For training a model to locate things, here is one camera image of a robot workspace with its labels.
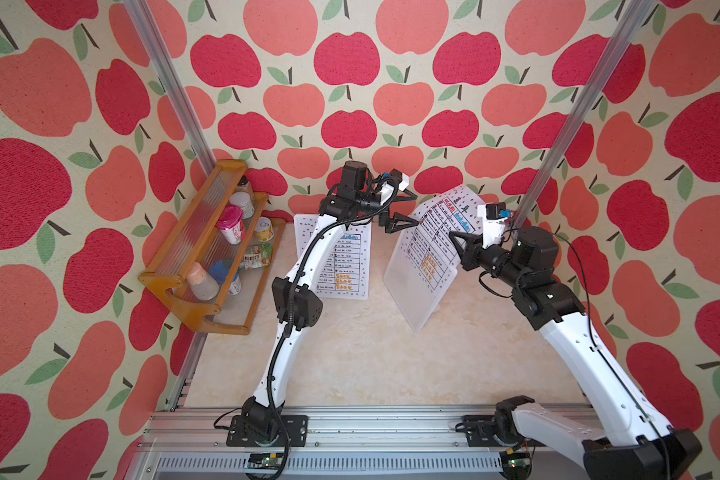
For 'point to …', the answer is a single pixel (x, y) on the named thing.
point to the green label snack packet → (266, 253)
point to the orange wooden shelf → (195, 238)
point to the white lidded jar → (243, 200)
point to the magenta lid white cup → (231, 222)
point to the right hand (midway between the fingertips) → (457, 238)
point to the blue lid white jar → (218, 271)
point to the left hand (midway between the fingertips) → (418, 215)
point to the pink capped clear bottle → (202, 286)
